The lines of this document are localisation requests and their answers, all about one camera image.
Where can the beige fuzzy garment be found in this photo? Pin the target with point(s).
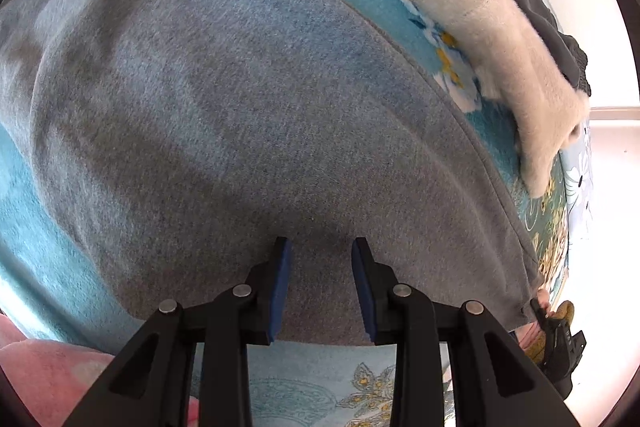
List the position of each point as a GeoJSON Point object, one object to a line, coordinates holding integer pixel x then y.
{"type": "Point", "coordinates": [500, 32]}

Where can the light grey garment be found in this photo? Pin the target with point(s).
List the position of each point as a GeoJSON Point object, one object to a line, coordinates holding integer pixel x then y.
{"type": "Point", "coordinates": [225, 107]}

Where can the pink cloth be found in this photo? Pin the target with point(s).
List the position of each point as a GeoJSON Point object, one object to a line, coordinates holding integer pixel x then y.
{"type": "Point", "coordinates": [45, 367]}

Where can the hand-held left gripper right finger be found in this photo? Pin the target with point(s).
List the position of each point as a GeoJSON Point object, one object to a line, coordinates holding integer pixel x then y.
{"type": "Point", "coordinates": [362, 287]}

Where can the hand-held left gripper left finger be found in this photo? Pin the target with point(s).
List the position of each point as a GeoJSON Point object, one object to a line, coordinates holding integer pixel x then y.
{"type": "Point", "coordinates": [280, 287]}

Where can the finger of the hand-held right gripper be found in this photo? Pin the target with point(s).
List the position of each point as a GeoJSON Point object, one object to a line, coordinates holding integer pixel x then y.
{"type": "Point", "coordinates": [560, 347]}

